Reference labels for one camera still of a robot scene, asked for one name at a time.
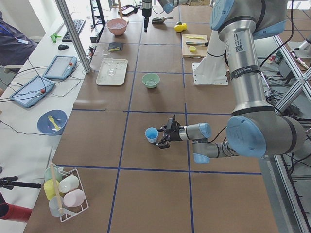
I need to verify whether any half lemon slice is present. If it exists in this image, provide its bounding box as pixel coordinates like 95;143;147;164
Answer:
189;46;196;52

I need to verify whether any blue teach pendant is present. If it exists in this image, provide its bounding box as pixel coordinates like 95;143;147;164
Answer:
43;55;77;80
10;76;55;108

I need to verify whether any near blue teach pendant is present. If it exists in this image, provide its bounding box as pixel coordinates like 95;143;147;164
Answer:
10;76;55;108

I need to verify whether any clear glass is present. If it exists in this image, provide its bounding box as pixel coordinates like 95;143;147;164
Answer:
104;58;116;76

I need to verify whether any white plastic cup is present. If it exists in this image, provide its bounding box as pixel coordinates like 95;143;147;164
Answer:
58;175;80;193

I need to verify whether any far blue teach pendant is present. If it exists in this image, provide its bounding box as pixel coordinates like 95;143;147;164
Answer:
43;55;77;80

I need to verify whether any white wire cup rack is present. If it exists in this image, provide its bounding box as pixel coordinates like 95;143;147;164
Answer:
49;164;89;222

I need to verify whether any yellow plastic knife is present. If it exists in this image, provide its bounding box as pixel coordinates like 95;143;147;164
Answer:
185;36;205;40

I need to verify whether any seated person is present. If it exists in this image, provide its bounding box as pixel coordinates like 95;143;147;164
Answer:
0;12;37;66

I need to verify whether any green clamp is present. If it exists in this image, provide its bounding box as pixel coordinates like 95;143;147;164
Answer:
50;33;62;44

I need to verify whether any yellow plastic cup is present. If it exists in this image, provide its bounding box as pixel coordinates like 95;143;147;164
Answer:
43;179;56;200

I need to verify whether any black tray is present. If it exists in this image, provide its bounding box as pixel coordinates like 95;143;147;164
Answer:
121;4;138;17

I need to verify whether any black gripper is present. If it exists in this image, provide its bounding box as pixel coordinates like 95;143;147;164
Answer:
142;8;152;33
153;125;181;149

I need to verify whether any light blue plastic cup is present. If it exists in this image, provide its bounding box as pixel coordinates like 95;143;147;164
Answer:
145;127;158;143

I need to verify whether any yellow sponge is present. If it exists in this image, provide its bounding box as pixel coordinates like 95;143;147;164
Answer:
109;47;121;51

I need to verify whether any yellow lemon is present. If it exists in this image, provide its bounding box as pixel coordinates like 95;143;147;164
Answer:
174;24;184;33
182;23;187;31

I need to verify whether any green bowl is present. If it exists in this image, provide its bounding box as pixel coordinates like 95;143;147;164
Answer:
142;73;160;88

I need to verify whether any cream bear tray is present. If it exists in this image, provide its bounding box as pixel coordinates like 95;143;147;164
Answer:
95;59;128;86

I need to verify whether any clear ice cubes pile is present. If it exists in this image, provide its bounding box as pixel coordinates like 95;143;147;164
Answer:
146;78;157;86

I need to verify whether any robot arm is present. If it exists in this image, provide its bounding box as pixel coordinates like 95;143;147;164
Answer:
155;0;306;164
140;0;192;33

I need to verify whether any steel muddler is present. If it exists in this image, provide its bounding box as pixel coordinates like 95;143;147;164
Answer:
186;41;209;47

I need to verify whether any black keyboard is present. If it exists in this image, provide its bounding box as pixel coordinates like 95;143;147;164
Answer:
61;19;86;42

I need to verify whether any yellow plastic fork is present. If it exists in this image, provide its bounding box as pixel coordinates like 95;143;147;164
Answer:
48;115;60;131

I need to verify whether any pink plastic cup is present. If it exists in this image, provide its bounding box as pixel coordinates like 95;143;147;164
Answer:
63;189;85;207

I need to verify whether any green plastic cup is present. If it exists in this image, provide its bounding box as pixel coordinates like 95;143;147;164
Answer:
44;167;62;182

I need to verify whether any wooden rack handle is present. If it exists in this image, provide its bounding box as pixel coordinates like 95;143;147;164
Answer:
50;163;64;215

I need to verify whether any aluminium frame post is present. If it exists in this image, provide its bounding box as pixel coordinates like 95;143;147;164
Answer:
55;0;91;74

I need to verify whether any wooden cutting board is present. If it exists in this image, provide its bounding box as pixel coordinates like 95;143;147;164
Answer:
182;34;208;58

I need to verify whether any clear plastic cup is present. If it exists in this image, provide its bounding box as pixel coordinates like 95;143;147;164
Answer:
49;196;63;217

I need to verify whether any blue bowl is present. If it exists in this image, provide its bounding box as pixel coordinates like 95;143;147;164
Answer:
37;109;68;136

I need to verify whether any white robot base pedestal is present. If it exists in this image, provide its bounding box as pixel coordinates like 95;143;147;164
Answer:
192;31;229;85

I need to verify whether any pink bowl with ice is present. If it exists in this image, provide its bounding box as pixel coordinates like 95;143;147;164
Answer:
106;18;127;36

